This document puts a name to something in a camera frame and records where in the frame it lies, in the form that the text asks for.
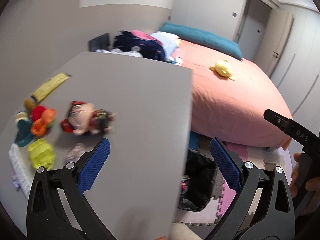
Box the white blue carton box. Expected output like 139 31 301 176
8 143 33 199

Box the orange plastic toy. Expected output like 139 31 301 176
30 108 57 137

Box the yellow snack wrapper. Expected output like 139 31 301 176
31 73 71 102

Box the red heart plush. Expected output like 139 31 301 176
30 105 47 122

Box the black trash bag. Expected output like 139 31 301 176
177 149 217 212

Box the person's right hand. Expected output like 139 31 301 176
289 152 320 215

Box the small lilac hair scrunchie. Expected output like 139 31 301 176
65 143 86 163

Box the neon yellow plastic toy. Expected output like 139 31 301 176
27 138 56 170

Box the teal toy holder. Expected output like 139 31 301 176
14 112 34 147

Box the red black plush doll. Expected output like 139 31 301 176
60 101 117 135

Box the brown plush toy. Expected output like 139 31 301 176
23 98 37 112

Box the pink bed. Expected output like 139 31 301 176
179 40 292 150

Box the yellow plush duck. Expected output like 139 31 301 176
209 60 234 80

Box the black bedside device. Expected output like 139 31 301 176
88 33 110 52

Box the teal long pillow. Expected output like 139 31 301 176
159 22 242 60

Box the dark navy patterned blanket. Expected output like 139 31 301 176
113 30 166 61

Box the white bedding cloth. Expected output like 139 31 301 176
95 30 183 66

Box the grey door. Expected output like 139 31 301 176
235 0 272 61

